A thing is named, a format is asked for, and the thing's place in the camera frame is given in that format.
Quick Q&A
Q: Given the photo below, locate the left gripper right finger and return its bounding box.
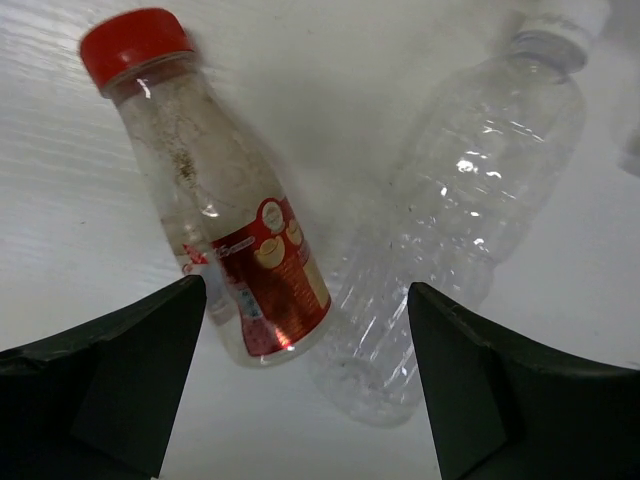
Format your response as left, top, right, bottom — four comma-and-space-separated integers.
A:
408, 283, 639, 479

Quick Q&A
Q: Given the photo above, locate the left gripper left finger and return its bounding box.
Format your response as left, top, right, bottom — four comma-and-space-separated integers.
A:
1, 276, 206, 479

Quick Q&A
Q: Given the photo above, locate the red-capped labelled small bottle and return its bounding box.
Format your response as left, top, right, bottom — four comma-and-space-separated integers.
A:
79, 8, 332, 368

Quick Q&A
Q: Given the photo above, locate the clear bottle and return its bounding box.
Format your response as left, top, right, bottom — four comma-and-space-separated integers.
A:
309, 1, 610, 428

